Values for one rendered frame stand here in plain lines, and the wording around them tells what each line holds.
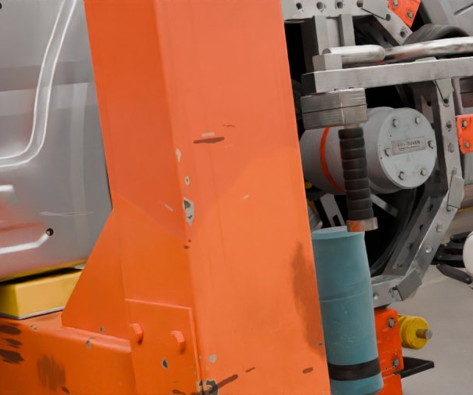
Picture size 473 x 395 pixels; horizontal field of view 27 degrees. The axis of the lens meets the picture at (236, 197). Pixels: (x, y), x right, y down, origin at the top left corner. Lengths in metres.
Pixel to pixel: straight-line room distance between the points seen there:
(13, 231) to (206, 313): 0.53
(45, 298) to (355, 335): 0.47
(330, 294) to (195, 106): 0.59
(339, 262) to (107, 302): 0.42
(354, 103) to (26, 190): 0.49
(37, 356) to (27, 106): 0.37
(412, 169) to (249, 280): 0.59
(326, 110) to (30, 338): 0.53
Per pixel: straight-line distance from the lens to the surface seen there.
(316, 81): 1.40
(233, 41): 1.04
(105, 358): 1.21
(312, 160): 1.64
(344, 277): 1.51
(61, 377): 1.35
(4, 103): 1.50
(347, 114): 1.39
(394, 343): 1.74
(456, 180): 1.85
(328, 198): 1.78
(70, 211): 1.50
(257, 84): 1.05
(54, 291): 1.50
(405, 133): 1.57
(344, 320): 1.52
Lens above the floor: 0.91
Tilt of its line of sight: 4 degrees down
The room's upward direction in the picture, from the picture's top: 8 degrees counter-clockwise
